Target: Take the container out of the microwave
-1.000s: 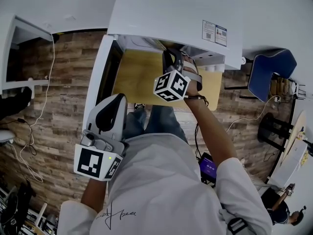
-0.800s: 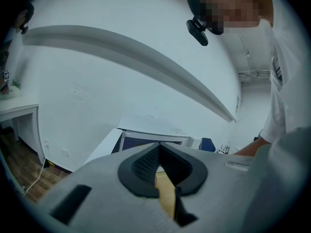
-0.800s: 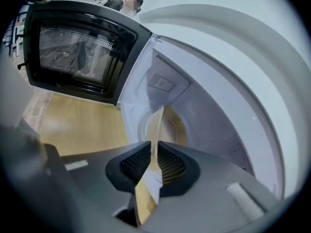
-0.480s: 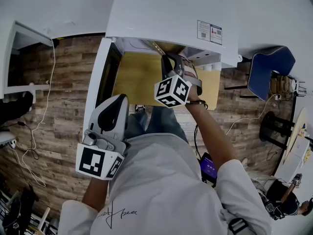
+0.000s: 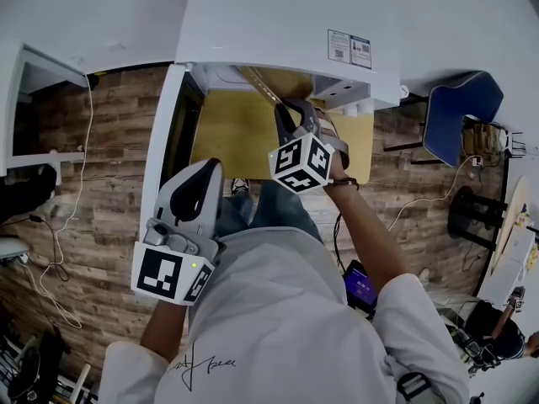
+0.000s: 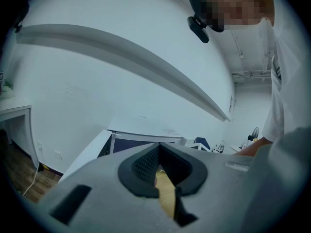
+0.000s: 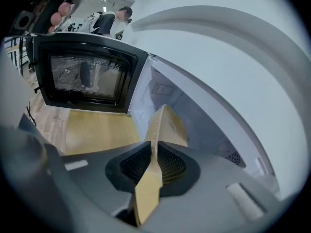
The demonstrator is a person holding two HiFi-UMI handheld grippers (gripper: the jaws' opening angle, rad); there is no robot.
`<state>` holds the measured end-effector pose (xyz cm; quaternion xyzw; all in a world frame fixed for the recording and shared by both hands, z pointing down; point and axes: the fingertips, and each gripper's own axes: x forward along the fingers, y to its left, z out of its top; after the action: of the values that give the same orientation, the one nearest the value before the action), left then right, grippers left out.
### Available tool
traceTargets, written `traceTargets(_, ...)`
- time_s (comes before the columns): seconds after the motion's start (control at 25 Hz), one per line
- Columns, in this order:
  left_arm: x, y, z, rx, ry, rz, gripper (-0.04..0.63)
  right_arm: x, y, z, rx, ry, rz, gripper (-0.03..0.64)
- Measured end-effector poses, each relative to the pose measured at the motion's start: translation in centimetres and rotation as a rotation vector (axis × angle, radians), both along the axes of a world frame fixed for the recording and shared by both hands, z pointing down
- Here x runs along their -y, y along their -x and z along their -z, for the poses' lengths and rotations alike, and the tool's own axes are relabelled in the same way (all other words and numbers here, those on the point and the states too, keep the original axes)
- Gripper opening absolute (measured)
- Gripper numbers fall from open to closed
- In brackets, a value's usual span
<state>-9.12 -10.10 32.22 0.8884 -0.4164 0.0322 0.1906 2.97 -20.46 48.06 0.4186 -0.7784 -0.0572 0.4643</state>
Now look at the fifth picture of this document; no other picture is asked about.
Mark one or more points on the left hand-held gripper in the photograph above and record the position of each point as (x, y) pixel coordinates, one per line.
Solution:
(160, 272)

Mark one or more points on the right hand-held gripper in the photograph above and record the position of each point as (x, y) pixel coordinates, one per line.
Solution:
(301, 162)

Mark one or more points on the white refrigerator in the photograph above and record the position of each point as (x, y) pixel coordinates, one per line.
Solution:
(273, 15)

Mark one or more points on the person's right forearm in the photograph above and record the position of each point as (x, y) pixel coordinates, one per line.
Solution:
(366, 234)

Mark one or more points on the person's left forearm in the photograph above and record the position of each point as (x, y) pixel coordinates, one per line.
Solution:
(164, 326)

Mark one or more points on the person's right hand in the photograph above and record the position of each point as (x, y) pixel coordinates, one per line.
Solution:
(328, 126)

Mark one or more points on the person's white sneaker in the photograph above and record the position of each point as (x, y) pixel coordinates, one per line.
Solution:
(240, 185)

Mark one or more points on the person's blue jeans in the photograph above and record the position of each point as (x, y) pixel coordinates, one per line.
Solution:
(278, 208)

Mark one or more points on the person's white shirt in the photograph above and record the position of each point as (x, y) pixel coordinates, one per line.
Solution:
(273, 309)

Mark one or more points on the small yellow black device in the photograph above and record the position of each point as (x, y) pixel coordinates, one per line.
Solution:
(99, 78)

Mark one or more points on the blue chair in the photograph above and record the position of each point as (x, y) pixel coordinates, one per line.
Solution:
(455, 112)

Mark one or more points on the black device with purple screen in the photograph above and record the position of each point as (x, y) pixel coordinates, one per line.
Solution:
(358, 286)

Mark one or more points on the brown cardboard box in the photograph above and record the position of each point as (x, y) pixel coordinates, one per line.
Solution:
(480, 135)

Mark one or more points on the black stand base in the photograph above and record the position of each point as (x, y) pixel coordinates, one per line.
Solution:
(467, 213)

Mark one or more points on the white table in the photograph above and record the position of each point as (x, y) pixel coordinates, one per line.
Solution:
(6, 112)

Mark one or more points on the white router with antennas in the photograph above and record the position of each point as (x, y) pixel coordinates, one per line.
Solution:
(513, 141)

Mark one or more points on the round light wooden table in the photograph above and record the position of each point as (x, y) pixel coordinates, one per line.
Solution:
(516, 208)

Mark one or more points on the white desk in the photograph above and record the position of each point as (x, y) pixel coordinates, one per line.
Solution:
(511, 259)

